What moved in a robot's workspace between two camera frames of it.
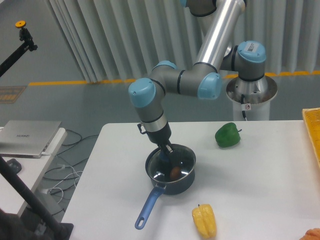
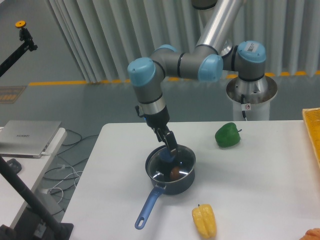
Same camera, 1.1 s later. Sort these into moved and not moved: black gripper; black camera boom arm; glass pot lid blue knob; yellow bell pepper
Moved: black gripper
Not moved: black camera boom arm; yellow bell pepper; glass pot lid blue knob
